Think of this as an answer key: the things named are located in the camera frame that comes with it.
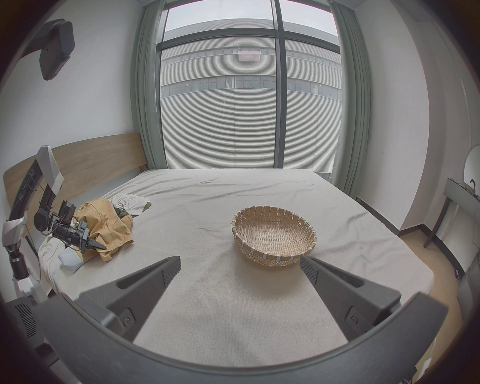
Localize grey-green curtain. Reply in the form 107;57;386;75
129;0;168;172
328;0;373;198

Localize bed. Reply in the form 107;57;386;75
3;133;436;346

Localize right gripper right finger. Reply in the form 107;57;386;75
299;256;402;343

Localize tan shorts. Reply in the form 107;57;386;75
74;199;135;263

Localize grey small table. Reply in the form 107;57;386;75
424;178;480;274

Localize white garment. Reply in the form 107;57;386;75
110;193;149;217

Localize green garment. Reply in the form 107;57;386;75
115;202;152;220

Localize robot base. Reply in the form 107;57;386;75
7;296;61;376

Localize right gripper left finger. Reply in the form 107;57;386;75
78;256;182;343

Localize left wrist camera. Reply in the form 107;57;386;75
56;201;78;226

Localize window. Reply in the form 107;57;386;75
155;0;344;175

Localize round woven basket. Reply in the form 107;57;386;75
231;205;317;267

